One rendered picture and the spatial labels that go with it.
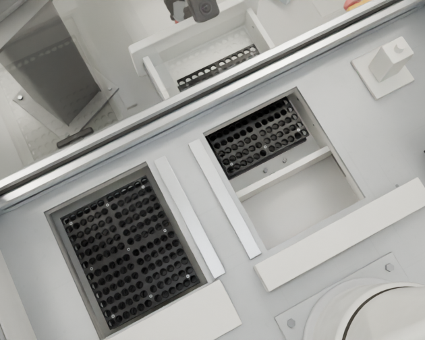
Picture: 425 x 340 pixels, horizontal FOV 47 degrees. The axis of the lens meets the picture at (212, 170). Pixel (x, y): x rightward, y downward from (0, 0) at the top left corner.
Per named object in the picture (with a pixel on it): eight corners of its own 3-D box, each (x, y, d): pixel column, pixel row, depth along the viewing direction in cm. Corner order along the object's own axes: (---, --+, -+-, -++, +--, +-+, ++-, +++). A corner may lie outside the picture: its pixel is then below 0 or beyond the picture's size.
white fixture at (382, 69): (349, 62, 92) (365, 34, 83) (387, 43, 93) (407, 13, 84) (375, 100, 90) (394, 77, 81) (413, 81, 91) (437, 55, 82)
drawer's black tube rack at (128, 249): (69, 223, 95) (59, 218, 89) (150, 183, 97) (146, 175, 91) (117, 328, 90) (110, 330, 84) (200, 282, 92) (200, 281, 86)
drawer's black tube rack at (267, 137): (179, 93, 102) (176, 80, 96) (251, 58, 105) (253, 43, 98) (228, 183, 97) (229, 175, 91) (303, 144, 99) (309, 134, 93)
